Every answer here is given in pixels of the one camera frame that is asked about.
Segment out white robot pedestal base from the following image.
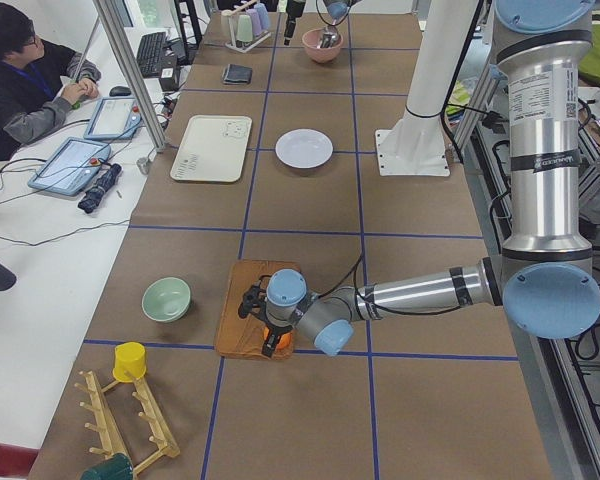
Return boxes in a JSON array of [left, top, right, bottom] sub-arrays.
[[376, 0, 482, 177]]

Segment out blue cup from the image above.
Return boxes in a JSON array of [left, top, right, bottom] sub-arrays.
[[254, 3, 271, 31]]

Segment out green ceramic bowl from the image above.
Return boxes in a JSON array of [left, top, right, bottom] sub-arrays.
[[141, 277, 192, 323]]

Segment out wooden mug tree rack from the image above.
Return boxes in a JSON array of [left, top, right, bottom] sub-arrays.
[[74, 370, 181, 479]]

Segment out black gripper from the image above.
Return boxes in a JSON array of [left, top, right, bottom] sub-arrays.
[[283, 0, 305, 46], [261, 327, 286, 357]]

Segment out seated person in black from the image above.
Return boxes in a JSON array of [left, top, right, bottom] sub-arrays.
[[0, 2, 101, 161]]

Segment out near teach pendant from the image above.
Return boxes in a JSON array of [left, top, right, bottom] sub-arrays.
[[27, 137, 111, 196]]

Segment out black computer mouse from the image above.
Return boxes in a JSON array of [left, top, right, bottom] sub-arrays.
[[109, 86, 131, 97]]

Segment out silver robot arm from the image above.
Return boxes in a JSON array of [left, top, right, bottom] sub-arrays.
[[257, 1, 600, 356], [283, 0, 356, 49]]

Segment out wooden cutting board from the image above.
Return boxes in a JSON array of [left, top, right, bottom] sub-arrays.
[[214, 260, 301, 361]]

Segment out far teach pendant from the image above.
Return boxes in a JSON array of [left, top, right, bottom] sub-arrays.
[[83, 96, 142, 141]]

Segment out folded navy umbrella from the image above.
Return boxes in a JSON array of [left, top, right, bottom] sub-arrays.
[[78, 164, 122, 214]]

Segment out red cylinder object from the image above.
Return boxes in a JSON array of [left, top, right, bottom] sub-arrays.
[[0, 443, 39, 479]]

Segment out yellow cup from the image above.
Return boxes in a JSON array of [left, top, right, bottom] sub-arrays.
[[112, 342, 147, 383]]

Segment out cream bear serving tray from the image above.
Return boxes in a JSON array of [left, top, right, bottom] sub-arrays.
[[170, 115, 252, 183]]

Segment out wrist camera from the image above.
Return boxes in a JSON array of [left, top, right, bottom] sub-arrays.
[[238, 283, 266, 322]]

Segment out folded grey cloth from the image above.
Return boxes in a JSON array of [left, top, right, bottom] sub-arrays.
[[222, 64, 253, 85]]

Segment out teach pendant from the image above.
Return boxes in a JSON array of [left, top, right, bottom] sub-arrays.
[[83, 96, 142, 141], [27, 137, 111, 196]]

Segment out white wire cup rack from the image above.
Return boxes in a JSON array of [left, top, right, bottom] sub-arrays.
[[224, 31, 271, 53]]

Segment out dark green cup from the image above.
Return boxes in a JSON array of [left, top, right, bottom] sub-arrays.
[[80, 453, 134, 480]]

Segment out small metal cylinder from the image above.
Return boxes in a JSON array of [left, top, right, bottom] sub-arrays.
[[136, 157, 151, 175]]

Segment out pink bowl with ice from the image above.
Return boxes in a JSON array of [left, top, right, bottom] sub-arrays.
[[301, 26, 344, 64]]

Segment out metal ice scoop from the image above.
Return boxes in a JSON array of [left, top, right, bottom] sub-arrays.
[[317, 25, 341, 49]]

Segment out sage green cup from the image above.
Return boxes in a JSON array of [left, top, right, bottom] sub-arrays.
[[236, 14, 254, 45]]

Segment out black keyboard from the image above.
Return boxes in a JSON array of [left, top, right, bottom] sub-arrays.
[[136, 32, 167, 78]]

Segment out orange fruit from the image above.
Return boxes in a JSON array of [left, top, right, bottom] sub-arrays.
[[263, 327, 293, 351]]

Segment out white round plate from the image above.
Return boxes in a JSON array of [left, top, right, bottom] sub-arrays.
[[275, 129, 333, 169]]

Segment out purple cup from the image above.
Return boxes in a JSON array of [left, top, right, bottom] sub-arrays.
[[245, 8, 262, 37]]

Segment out aluminium frame post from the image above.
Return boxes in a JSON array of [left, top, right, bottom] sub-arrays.
[[93, 0, 166, 153]]

